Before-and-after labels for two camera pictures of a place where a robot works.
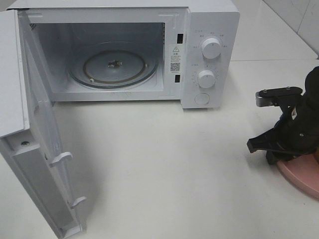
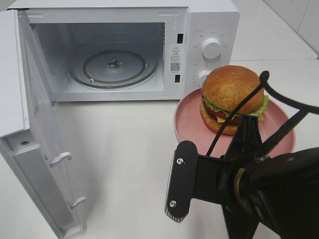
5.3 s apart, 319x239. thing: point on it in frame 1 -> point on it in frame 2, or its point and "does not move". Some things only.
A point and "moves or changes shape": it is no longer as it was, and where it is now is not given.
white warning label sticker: (175, 61) does not move
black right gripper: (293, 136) -> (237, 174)
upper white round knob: (211, 48) does not move
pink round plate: (303, 170) moves or changes shape
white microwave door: (30, 139) does not move
